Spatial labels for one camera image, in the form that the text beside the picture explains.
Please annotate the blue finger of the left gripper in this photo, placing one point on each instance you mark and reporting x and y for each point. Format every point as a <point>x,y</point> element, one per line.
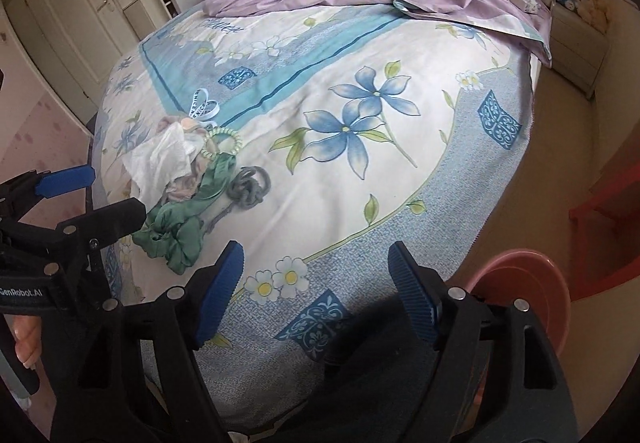
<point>107,224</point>
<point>65,181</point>

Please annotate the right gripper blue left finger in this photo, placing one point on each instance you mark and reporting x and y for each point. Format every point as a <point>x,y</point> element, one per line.
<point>214,287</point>

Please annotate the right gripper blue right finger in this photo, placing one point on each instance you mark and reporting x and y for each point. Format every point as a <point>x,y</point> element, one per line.
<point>419,291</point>

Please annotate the green satin cloth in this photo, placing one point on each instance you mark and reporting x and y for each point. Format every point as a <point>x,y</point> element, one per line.
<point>174,231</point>

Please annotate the beige pink cloth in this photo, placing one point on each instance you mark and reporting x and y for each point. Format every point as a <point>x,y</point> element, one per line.
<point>186,163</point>

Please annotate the white printed ribbon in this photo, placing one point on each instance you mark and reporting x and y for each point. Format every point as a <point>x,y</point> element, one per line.
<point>203,108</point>

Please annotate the left hand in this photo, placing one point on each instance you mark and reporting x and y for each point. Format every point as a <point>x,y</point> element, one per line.
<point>27,334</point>

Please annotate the pink plastic bucket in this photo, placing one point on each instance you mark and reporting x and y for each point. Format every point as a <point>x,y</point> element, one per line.
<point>532,276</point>

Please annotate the floral bedspread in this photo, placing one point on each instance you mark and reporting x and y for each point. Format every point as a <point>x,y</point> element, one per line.
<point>362,127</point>

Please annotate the white wardrobe door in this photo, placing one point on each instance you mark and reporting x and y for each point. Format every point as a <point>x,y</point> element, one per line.
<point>88,36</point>

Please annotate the red plastic stool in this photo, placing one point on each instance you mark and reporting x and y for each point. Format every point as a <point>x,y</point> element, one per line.
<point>605,227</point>

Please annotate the cream nightstand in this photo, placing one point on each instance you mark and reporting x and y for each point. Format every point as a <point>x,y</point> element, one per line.
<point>578,50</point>

